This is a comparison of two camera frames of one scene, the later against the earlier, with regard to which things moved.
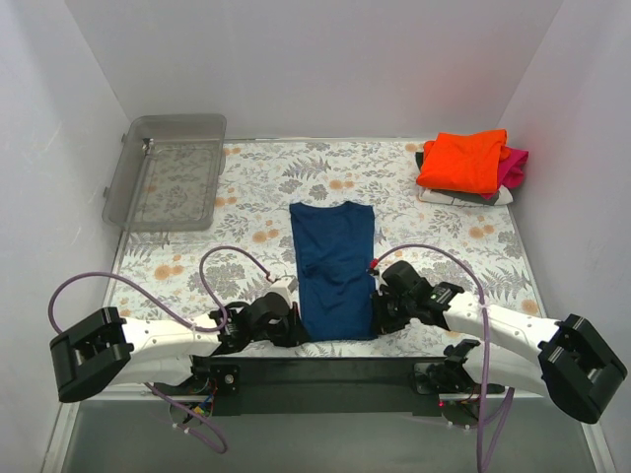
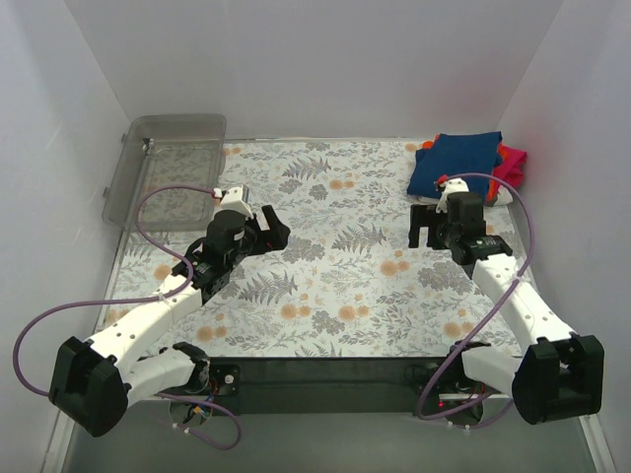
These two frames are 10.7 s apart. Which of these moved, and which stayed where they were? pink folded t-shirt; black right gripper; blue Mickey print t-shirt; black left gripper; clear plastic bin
Moved: black left gripper; black right gripper; blue Mickey print t-shirt
Stayed: pink folded t-shirt; clear plastic bin
